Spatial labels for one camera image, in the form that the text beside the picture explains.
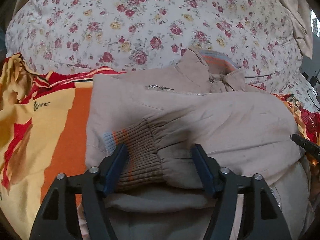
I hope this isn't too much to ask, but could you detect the beige curtain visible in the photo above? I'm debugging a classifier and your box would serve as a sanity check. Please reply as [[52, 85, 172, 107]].
[[279, 0, 313, 59]]

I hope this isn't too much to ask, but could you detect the floral white quilt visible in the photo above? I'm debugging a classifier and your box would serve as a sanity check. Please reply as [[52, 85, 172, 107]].
[[5, 0, 317, 112]]

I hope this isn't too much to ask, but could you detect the orange red yellow blanket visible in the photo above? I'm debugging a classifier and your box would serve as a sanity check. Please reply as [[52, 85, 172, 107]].
[[1, 53, 117, 239]]

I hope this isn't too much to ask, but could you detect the beige zip jacket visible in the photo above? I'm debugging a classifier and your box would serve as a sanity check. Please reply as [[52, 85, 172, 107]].
[[85, 49, 312, 239]]

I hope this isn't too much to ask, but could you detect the window with lattice grille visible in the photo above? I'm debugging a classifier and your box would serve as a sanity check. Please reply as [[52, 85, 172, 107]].
[[310, 10, 320, 37]]

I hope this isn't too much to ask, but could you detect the black cable on bed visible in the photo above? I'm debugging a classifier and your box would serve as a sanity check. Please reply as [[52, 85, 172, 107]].
[[301, 69, 320, 112]]

